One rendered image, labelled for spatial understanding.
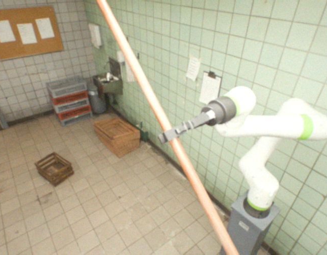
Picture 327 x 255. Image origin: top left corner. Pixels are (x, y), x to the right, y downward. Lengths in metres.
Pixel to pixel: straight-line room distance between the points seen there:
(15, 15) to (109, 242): 3.57
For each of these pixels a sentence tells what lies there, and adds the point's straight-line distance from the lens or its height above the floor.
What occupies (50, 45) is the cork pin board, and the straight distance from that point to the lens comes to 4.59.
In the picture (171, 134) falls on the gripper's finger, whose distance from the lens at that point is 0.65.
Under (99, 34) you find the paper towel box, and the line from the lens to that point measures 4.20.
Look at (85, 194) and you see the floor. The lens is 3.15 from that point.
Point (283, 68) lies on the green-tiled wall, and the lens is 1.80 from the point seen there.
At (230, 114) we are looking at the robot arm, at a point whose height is 1.95.
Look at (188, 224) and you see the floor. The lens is 2.77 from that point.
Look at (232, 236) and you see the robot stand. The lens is 1.68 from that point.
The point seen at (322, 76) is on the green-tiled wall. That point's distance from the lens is 1.71.
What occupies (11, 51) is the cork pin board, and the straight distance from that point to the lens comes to 4.52.
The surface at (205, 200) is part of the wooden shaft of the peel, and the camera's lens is 0.68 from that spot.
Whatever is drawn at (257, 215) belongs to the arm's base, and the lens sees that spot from 1.45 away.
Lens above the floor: 2.34
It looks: 35 degrees down
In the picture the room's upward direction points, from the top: straight up
